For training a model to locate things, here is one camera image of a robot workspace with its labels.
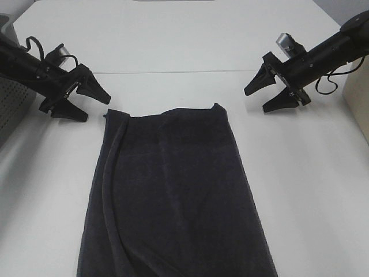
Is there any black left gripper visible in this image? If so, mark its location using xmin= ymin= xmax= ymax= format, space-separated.
xmin=39 ymin=65 xmax=111 ymax=122

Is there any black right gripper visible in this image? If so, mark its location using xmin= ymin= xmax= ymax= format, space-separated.
xmin=244 ymin=52 xmax=311 ymax=113

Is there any dark navy towel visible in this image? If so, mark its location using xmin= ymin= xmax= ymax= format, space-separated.
xmin=77 ymin=104 xmax=277 ymax=276

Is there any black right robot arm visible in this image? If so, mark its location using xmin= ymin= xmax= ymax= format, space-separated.
xmin=244 ymin=11 xmax=368 ymax=113

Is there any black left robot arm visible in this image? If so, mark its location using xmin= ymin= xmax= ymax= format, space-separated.
xmin=1 ymin=35 xmax=111 ymax=122

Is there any grey perforated basket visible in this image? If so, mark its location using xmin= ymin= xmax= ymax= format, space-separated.
xmin=1 ymin=13 xmax=36 ymax=145

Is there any beige storage box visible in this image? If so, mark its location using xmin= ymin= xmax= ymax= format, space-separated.
xmin=343 ymin=62 xmax=369 ymax=142

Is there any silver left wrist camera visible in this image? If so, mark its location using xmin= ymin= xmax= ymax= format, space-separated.
xmin=45 ymin=43 xmax=78 ymax=74

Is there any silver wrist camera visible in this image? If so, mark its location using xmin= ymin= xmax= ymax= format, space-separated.
xmin=276 ymin=33 xmax=306 ymax=58
xmin=45 ymin=43 xmax=78 ymax=74

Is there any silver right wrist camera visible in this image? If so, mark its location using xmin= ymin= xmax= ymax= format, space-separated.
xmin=276 ymin=33 xmax=306 ymax=58

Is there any black right camera cable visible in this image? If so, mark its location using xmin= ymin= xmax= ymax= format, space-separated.
xmin=315 ymin=56 xmax=366 ymax=95

